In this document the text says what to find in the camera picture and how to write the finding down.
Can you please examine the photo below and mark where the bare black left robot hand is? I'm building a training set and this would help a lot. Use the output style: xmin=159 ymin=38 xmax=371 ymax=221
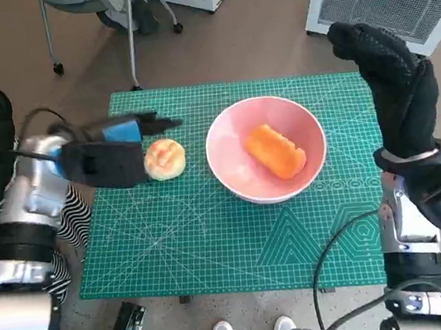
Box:
xmin=79 ymin=108 xmax=185 ymax=149

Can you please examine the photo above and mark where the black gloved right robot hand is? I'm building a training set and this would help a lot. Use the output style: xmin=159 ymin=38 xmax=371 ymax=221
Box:
xmin=325 ymin=11 xmax=441 ymax=168

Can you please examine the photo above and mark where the round pale bread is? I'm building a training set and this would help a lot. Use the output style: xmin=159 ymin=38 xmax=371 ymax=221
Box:
xmin=141 ymin=136 xmax=189 ymax=183

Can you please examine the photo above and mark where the pink bowl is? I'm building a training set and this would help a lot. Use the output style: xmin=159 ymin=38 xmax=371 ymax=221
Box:
xmin=200 ymin=89 xmax=333 ymax=211

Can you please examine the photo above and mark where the long orange bread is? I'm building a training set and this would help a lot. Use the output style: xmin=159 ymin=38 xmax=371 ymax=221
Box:
xmin=243 ymin=119 xmax=310 ymax=184

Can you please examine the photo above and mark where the grey wheeled chair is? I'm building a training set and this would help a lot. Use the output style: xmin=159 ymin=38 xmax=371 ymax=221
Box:
xmin=37 ymin=0 xmax=192 ymax=101

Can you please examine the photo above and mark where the dark shoe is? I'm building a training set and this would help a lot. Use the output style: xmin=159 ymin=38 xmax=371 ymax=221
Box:
xmin=132 ymin=0 xmax=162 ymax=35

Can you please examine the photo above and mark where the green cutting mat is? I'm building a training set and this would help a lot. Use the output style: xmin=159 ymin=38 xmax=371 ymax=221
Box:
xmin=56 ymin=62 xmax=402 ymax=319

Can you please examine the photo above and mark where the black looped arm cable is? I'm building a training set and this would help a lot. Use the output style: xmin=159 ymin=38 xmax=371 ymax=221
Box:
xmin=2 ymin=103 xmax=85 ymax=165

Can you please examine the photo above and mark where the long black robot cable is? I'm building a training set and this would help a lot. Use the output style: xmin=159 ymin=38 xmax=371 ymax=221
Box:
xmin=304 ymin=210 xmax=395 ymax=330

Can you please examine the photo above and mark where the black cable at shoulder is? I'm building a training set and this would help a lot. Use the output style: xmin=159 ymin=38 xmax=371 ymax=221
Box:
xmin=322 ymin=281 xmax=441 ymax=330

